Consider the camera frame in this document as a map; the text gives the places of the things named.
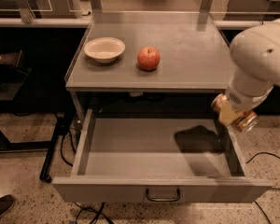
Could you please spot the black drawer handle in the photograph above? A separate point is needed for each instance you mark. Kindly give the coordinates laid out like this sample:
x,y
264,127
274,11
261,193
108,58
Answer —
x,y
162,196

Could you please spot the black side table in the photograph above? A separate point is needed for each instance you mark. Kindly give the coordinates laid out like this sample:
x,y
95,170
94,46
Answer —
x,y
8,91

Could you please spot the grey open drawer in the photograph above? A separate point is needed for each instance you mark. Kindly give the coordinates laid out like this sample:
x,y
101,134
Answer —
x,y
119,158

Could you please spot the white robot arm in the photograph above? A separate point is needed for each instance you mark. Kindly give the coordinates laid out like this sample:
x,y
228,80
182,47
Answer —
x,y
256,54

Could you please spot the grey counter cabinet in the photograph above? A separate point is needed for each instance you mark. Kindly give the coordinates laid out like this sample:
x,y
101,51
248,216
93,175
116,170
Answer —
x,y
194,55

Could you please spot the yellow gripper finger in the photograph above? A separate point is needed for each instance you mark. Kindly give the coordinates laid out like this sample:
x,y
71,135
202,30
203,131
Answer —
x,y
228,116

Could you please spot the white bowl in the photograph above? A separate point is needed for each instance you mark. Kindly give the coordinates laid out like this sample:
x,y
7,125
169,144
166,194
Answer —
x,y
104,49

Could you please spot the red apple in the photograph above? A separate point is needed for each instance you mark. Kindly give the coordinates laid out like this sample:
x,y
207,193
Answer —
x,y
148,58

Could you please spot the black shoe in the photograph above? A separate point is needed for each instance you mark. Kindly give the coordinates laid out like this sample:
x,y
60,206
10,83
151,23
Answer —
x,y
6,203

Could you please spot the white horizontal rail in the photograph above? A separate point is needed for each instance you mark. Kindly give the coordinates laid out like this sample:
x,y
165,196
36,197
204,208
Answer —
x,y
75,23

